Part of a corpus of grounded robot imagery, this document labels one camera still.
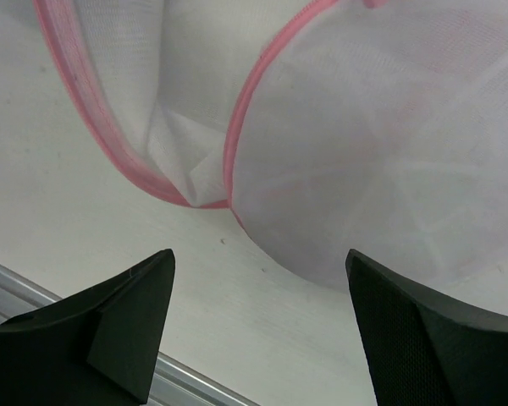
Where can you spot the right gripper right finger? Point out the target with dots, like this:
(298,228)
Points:
(424,347)

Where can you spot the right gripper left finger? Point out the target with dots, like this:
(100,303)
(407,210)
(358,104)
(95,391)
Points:
(96,347)

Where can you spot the aluminium mounting rail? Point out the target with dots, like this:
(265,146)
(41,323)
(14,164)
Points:
(172,384)

